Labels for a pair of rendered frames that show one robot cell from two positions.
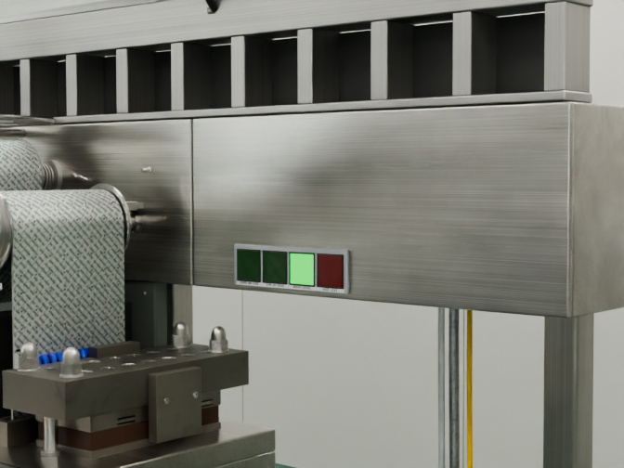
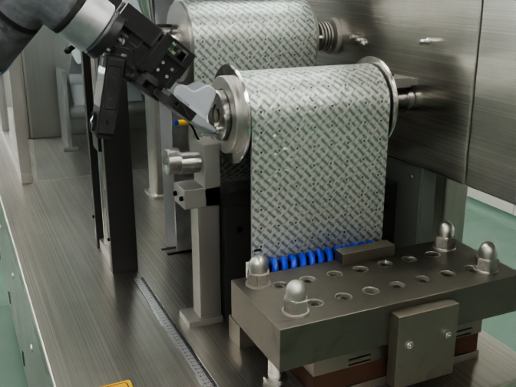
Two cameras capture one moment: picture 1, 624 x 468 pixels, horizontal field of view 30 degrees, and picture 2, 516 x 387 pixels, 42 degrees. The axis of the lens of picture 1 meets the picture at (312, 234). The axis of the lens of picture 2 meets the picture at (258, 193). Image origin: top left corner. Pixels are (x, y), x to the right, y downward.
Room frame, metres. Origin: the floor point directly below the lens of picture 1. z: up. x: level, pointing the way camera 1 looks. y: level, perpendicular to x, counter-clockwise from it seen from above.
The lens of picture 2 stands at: (1.05, 0.08, 1.45)
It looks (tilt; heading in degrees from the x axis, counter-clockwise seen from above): 18 degrees down; 25
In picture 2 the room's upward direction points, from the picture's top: straight up
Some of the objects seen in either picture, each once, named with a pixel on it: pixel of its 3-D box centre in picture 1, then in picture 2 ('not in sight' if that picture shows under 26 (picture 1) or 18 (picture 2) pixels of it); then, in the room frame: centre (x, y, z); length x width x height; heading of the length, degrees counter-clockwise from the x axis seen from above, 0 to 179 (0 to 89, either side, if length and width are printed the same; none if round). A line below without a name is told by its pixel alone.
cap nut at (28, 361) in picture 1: (29, 356); (258, 269); (1.84, 0.45, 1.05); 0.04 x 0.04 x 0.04
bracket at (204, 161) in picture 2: not in sight; (197, 234); (1.92, 0.60, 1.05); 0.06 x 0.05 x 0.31; 140
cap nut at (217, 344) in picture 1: (218, 338); (487, 255); (2.03, 0.16, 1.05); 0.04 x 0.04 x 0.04
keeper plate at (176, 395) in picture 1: (176, 404); (423, 343); (1.89, 0.22, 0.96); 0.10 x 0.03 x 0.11; 140
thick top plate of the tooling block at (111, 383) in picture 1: (132, 377); (377, 295); (1.94, 0.30, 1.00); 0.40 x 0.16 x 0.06; 140
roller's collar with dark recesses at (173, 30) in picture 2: not in sight; (160, 42); (2.07, 0.75, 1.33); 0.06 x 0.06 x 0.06; 50
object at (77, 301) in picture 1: (71, 308); (320, 203); (1.99, 0.41, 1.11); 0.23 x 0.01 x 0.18; 140
